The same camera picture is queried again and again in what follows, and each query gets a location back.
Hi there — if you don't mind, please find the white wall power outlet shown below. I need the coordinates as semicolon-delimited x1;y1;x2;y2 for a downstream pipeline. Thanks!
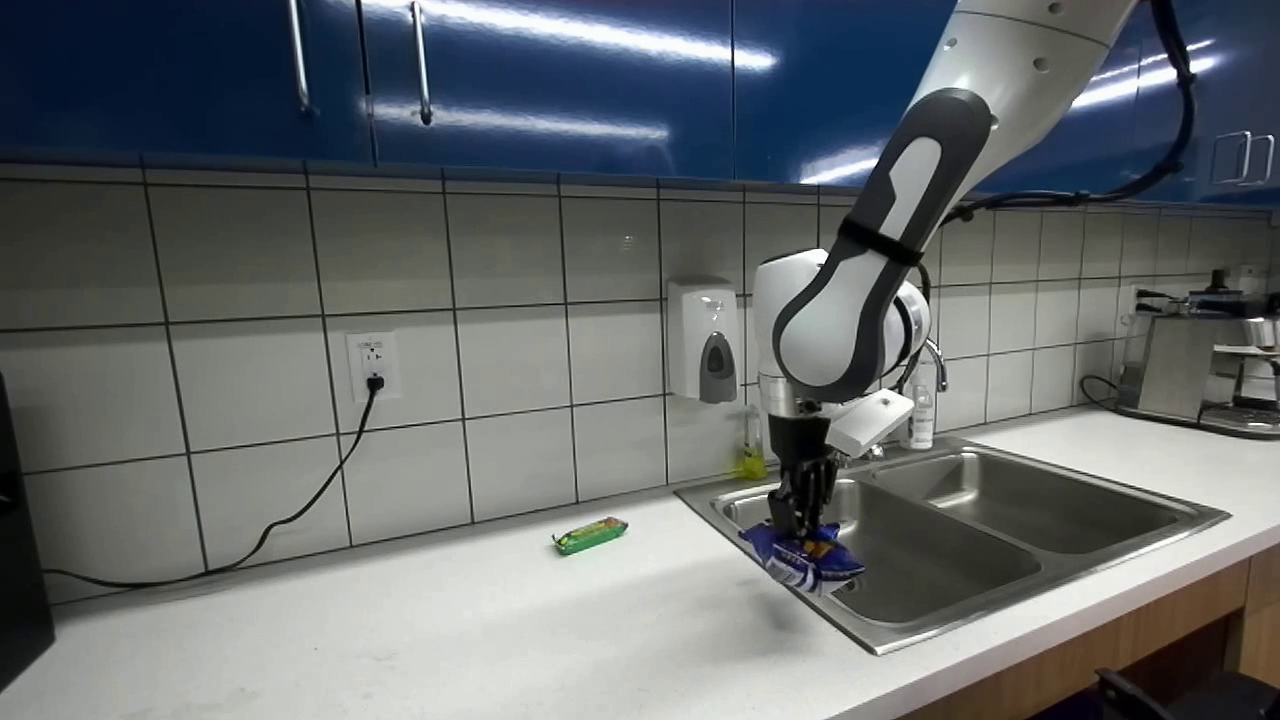
344;330;401;399

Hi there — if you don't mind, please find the silver coffee machine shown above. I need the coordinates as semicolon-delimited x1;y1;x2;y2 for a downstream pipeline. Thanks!
1116;267;1280;444

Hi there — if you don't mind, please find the small white bottle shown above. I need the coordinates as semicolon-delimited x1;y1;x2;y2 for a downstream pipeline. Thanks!
905;389;941;455

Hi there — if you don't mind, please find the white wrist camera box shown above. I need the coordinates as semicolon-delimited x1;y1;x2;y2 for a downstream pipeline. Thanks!
823;389;921;465

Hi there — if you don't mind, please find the black power cable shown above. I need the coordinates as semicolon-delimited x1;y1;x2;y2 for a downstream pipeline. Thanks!
37;371;394;598

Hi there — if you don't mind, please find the stainless steel double sink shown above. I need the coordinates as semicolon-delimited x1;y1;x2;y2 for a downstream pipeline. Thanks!
674;438;1231;656

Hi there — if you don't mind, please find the silver cabinet handle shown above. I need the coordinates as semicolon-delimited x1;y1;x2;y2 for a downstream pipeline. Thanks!
279;0;319;121
405;0;439;131

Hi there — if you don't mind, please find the blue cabinet door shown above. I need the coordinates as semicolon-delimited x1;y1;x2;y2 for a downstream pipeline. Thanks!
356;0;747;187
0;0;372;172

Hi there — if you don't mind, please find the black chair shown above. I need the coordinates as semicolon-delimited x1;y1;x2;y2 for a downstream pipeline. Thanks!
1094;666;1280;720

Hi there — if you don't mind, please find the green snack packet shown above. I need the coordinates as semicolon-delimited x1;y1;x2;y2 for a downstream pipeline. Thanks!
549;511;632;559

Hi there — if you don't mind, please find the green dish soap bottle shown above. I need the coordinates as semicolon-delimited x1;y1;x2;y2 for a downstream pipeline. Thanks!
730;409;778;487

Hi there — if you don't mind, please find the blue snack packet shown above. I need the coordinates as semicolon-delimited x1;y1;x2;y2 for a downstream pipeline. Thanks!
738;516;869;598

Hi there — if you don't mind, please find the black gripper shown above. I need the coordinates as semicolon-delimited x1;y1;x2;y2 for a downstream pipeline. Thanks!
765;411;845;545

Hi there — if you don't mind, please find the white wall soap dispenser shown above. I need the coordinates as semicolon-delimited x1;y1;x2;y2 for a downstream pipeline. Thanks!
660;275;747;409

